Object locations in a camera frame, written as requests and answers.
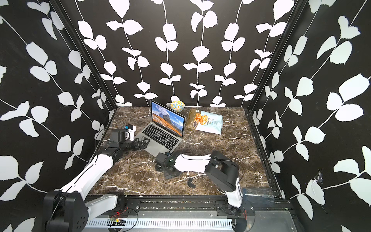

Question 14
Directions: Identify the silver laptop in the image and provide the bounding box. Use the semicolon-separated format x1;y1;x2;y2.
135;100;186;157

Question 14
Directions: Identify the black mouse battery cover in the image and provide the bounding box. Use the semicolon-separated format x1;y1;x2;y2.
187;177;196;189

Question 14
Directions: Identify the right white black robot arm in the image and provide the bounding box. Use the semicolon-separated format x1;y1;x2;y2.
155;150;243;208

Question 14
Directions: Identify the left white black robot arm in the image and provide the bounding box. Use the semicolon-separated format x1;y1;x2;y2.
42;125;150;232

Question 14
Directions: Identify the yellow blue patterned bowl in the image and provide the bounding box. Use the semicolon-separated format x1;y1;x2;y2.
170;101;185;113

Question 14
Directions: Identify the light blue chips bag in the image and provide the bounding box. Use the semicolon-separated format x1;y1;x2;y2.
185;108;223;135

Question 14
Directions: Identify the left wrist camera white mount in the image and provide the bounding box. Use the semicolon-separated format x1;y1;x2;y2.
125;124;136;141

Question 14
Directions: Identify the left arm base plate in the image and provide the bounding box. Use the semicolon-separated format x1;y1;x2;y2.
108;199;141;217

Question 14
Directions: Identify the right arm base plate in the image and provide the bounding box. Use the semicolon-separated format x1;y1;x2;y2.
214;200;255;218

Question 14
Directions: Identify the small circuit board with wires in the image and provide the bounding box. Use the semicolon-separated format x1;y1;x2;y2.
108;218;126;228

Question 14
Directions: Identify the perforated metal rail strip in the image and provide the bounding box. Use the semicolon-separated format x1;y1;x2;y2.
86;218;233;230

